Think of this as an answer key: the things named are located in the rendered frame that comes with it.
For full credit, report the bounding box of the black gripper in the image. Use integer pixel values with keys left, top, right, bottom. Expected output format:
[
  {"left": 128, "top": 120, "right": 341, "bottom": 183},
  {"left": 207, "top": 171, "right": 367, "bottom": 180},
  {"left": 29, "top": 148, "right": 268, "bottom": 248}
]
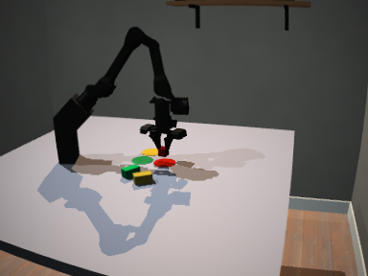
[{"left": 140, "top": 114, "right": 187, "bottom": 153}]

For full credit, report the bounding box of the yellow block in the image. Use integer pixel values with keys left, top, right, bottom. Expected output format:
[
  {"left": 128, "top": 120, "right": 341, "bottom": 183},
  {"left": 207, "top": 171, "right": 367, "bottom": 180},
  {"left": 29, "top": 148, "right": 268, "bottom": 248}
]
[{"left": 133, "top": 171, "right": 153, "bottom": 185}]

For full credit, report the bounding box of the red circle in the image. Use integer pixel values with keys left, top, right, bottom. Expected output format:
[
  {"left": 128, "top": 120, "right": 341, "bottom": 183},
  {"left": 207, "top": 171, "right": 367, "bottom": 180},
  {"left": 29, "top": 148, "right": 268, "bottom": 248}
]
[{"left": 153, "top": 158, "right": 175, "bottom": 167}]

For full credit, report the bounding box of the green block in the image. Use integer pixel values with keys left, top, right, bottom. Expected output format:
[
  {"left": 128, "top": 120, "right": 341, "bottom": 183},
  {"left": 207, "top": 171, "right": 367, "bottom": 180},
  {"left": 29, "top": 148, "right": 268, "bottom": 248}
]
[{"left": 121, "top": 164, "right": 141, "bottom": 179}]

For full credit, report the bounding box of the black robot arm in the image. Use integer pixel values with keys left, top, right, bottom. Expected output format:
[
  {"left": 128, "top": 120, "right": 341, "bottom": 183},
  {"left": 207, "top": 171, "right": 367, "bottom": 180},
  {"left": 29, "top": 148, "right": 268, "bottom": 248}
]
[{"left": 76, "top": 27, "right": 189, "bottom": 116}]

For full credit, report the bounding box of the red cube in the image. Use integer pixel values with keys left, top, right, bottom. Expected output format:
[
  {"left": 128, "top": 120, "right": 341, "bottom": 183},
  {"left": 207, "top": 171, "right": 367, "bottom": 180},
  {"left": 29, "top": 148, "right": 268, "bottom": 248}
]
[{"left": 158, "top": 147, "right": 169, "bottom": 157}]

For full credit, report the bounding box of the yellow circle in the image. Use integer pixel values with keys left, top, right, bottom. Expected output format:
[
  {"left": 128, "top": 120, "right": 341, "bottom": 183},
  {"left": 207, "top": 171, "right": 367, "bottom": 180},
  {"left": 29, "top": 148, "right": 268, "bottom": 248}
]
[{"left": 142, "top": 149, "right": 158, "bottom": 156}]

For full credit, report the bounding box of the green circle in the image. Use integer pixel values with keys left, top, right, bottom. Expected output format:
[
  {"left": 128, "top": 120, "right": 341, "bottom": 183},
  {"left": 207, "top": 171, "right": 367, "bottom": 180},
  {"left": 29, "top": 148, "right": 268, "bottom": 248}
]
[{"left": 131, "top": 156, "right": 153, "bottom": 165}]

